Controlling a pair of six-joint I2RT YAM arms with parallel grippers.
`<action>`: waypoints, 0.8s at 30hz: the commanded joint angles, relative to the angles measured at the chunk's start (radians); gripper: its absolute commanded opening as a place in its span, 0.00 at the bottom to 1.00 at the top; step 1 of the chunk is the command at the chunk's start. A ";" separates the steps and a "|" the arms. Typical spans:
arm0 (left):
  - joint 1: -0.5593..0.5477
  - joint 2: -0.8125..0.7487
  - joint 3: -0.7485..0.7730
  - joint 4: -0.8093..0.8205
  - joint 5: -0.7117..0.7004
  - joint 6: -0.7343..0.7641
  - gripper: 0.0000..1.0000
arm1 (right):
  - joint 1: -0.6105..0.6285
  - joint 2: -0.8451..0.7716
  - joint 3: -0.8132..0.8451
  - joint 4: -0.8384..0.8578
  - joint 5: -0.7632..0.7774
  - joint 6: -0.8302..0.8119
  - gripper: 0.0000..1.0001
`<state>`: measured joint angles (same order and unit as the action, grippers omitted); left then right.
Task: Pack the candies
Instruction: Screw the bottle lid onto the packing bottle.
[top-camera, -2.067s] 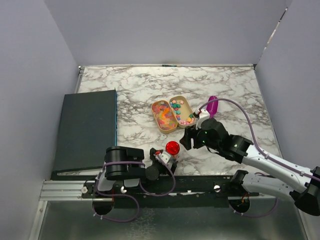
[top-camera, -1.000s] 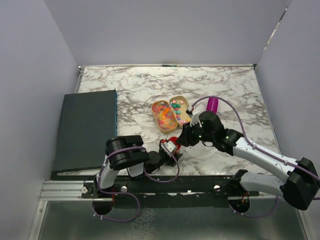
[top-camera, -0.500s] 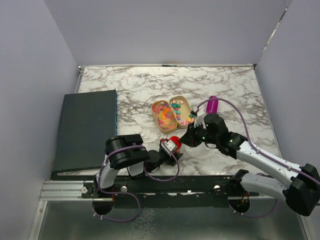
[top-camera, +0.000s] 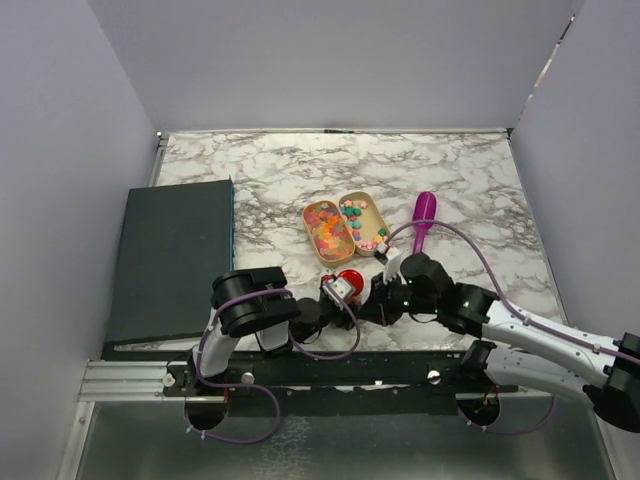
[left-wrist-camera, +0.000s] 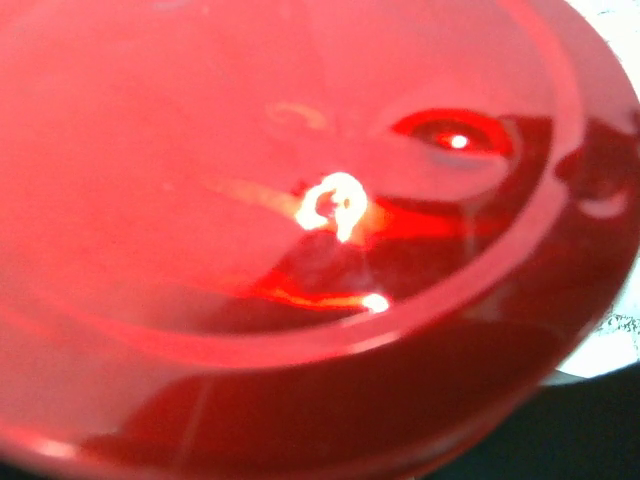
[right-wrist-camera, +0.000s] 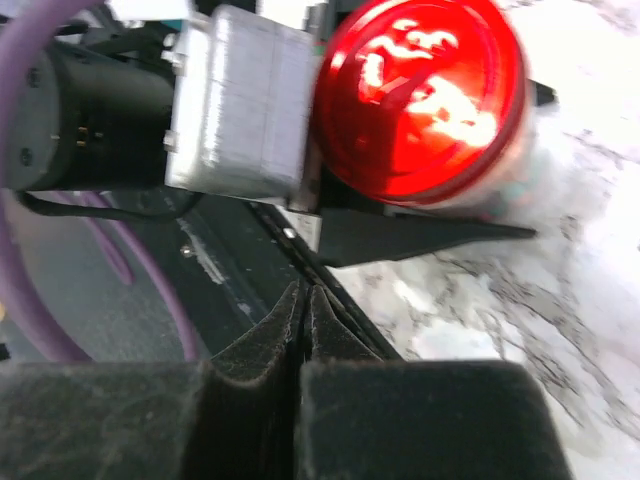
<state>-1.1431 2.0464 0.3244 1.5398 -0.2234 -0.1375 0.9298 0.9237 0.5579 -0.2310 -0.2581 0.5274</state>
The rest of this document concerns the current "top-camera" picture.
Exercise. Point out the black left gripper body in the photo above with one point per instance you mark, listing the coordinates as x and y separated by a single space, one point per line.
334 316

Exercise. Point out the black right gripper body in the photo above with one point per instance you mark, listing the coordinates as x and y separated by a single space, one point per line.
393 298

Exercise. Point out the red round lid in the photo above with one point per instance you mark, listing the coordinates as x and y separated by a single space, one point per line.
355 279

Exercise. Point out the purple plastic scoop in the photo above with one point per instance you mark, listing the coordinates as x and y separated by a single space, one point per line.
425 209

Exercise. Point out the clear plastic cup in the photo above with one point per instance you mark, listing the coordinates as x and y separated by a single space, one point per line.
356 301

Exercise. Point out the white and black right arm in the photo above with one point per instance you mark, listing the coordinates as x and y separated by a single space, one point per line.
512 346

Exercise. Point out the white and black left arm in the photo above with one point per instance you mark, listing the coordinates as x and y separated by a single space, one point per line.
257 302

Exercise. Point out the beige tray translucent star candies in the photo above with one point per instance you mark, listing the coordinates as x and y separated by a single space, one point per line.
328 232

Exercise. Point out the beige tray opaque star candies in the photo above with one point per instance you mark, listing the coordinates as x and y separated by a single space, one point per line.
364 221

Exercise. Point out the dark box with blue edge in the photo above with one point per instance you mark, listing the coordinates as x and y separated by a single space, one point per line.
175 241

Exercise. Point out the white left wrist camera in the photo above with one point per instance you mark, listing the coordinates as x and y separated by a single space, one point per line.
337 289

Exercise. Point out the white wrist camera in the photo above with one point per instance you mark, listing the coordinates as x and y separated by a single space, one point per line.
391 259
337 289

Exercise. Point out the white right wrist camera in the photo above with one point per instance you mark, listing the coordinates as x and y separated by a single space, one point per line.
391 259

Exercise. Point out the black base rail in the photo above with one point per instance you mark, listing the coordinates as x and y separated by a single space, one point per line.
366 383

